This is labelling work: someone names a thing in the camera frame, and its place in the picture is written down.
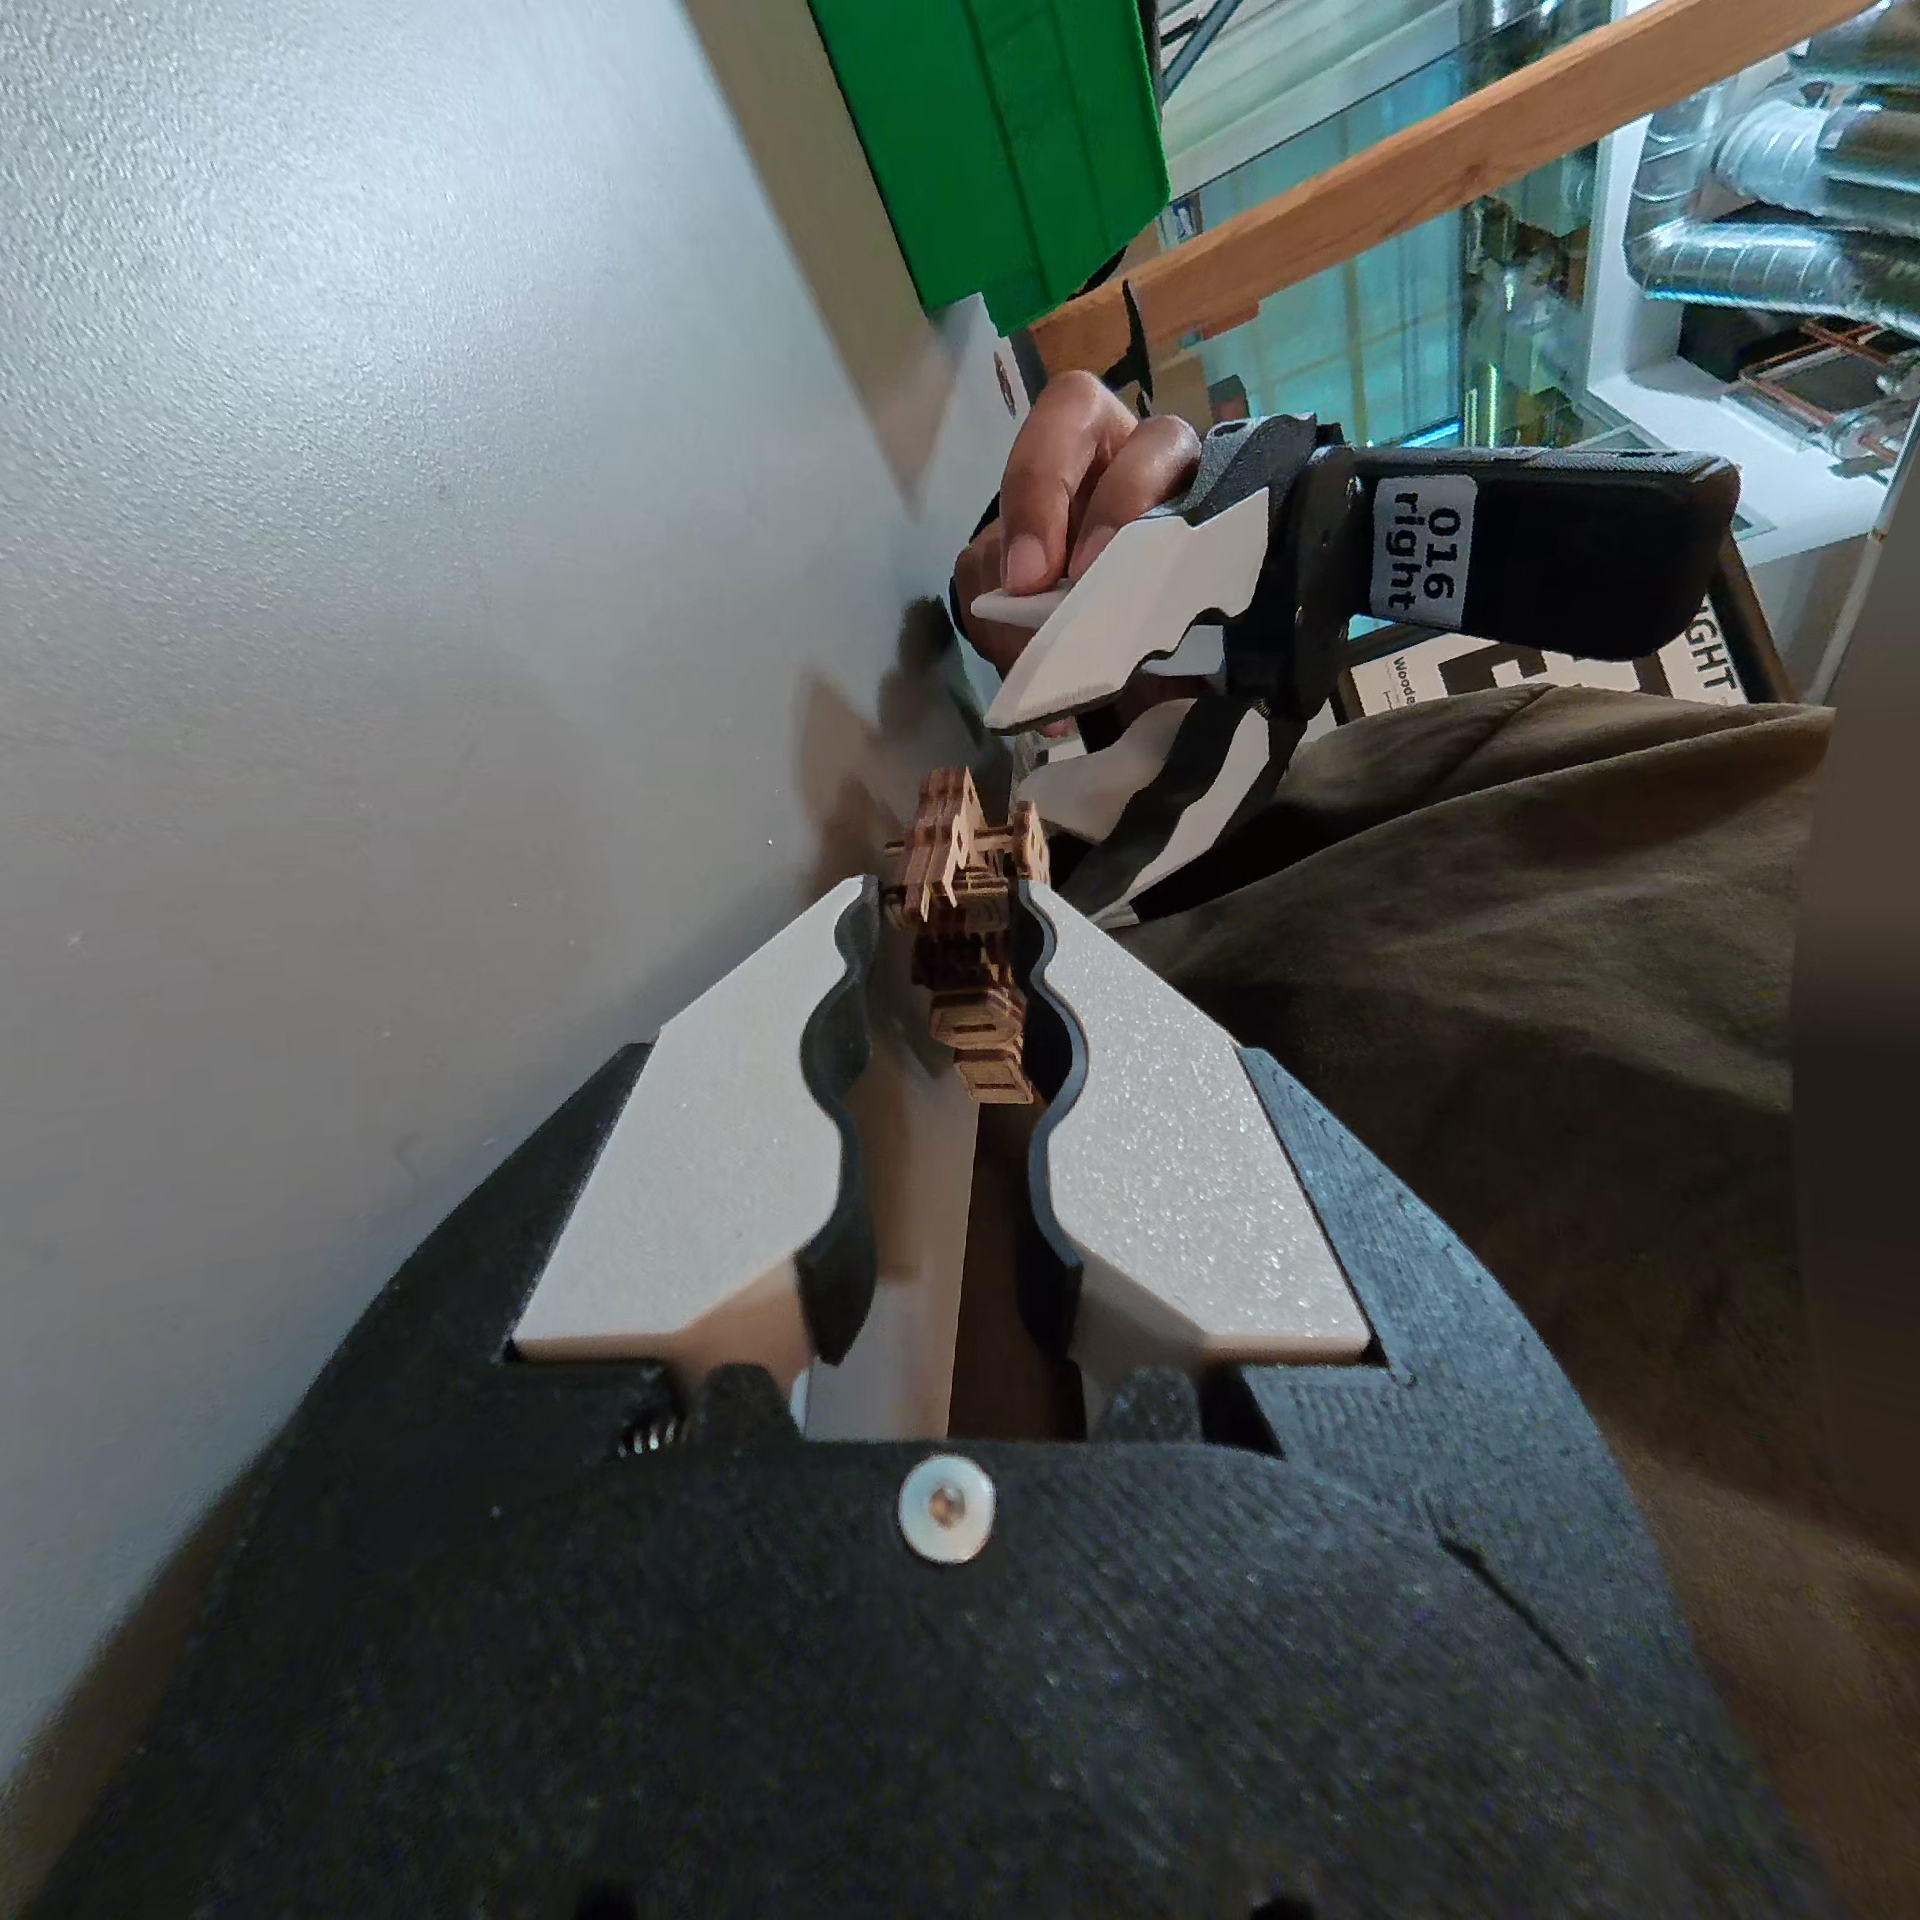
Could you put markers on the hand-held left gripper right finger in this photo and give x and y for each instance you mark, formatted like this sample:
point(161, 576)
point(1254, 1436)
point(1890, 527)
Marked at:
point(1184, 1201)

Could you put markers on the wooden post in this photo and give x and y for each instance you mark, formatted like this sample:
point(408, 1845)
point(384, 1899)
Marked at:
point(1424, 151)

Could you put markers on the green plastic bin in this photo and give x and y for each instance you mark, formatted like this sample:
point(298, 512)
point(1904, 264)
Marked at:
point(990, 135)

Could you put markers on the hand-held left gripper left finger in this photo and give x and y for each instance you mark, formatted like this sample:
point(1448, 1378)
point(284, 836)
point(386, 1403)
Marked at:
point(691, 1171)

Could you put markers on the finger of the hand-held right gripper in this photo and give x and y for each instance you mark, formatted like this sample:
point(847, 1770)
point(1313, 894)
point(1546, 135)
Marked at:
point(1089, 793)
point(1125, 615)

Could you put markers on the silver ventilation ducts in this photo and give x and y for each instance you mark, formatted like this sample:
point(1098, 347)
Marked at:
point(1784, 194)

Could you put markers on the wooden puzzle model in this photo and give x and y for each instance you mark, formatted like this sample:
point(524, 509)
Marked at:
point(969, 961)

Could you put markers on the olive trousers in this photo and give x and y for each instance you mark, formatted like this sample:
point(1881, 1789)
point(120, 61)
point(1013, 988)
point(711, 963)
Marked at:
point(1501, 974)

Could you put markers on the person's right hand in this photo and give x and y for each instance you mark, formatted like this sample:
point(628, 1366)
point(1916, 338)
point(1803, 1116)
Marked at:
point(1064, 481)

